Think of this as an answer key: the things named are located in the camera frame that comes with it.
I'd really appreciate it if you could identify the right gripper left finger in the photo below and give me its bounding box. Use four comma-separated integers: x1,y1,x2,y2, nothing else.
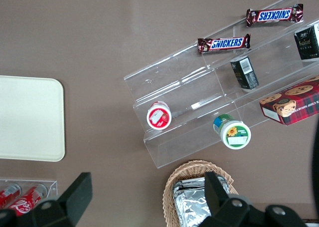
0,172,93,227

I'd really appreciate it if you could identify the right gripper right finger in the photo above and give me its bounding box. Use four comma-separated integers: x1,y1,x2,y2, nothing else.
196,171,308,227

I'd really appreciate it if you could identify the oval wicker basket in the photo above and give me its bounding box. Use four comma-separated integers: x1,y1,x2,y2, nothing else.
162,159,239,227

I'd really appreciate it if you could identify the cream plastic tray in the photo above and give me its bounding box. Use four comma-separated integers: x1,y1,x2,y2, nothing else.
0,75,66,162

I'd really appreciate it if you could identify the clear acrylic bottle rack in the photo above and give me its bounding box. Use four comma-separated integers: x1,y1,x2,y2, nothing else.
0,178,59,210

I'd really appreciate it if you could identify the foil-wrapped pack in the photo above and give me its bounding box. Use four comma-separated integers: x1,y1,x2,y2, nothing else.
174,187,212,227
172,176,231,197

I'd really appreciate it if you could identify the green sunflower yogurt cup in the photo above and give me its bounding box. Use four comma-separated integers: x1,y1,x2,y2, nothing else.
213,114,252,150

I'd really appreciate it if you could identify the red lid yogurt cup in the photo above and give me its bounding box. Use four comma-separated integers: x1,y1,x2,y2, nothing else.
146,101,172,130

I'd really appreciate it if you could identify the red tartan cookie box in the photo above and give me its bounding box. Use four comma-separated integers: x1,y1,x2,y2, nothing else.
259,74,319,126

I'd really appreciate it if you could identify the clear acrylic stepped shelf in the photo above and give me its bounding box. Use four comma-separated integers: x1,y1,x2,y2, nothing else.
123,0,319,169

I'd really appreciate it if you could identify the small black carton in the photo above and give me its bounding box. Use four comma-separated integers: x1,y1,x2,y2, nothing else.
294,22,319,61
229,56,260,90

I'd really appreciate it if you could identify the Snickers bar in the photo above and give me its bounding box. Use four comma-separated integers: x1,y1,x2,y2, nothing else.
197,33,251,54
246,3,304,27

